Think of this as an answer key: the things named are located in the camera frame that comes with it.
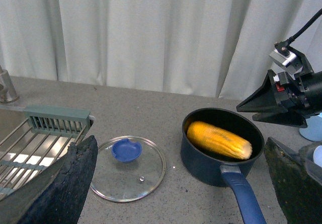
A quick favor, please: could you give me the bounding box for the left gripper black foreground left finger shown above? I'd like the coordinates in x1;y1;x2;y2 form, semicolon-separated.
1;135;98;223

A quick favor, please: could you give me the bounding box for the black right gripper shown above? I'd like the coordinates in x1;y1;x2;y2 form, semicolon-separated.
236;69;321;128

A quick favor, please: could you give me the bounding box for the left gripper black foreground right finger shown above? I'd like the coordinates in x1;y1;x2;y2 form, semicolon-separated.
264;137;321;223

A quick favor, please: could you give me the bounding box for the yellow corn cob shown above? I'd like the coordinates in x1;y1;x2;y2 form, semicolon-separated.
187;121;253;160

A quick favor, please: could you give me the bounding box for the glass lid with blue knob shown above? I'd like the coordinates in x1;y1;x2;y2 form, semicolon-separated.
90;136;167;203

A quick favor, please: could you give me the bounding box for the light blue cup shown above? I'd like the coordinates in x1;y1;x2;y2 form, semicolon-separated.
299;113;322;141

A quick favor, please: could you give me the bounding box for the green sink drying rack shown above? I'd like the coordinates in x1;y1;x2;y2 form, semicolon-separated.
0;104;97;201

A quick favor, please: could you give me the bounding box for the stainless steel sink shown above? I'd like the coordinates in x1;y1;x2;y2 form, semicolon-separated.
0;104;94;201

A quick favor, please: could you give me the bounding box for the dark blue saucepan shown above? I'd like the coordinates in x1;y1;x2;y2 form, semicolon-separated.
181;108;266;223

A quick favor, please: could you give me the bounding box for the white curtain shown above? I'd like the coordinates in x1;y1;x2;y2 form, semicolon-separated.
1;0;321;100

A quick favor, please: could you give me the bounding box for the steel faucet base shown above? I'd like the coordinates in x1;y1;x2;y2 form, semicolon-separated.
1;67;19;104

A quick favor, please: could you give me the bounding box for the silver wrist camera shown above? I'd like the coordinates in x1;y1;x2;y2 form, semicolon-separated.
269;47;314;79

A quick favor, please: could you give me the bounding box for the black camera cable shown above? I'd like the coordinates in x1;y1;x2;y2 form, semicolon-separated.
274;7;322;56

